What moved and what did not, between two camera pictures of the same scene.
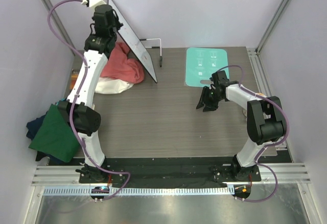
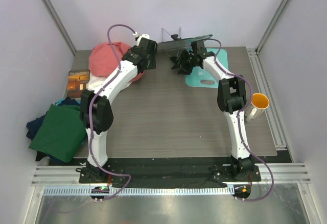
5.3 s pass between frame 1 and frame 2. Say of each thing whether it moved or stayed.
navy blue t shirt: stayed
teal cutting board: stayed
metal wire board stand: moved
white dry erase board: moved
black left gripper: moved
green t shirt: stayed
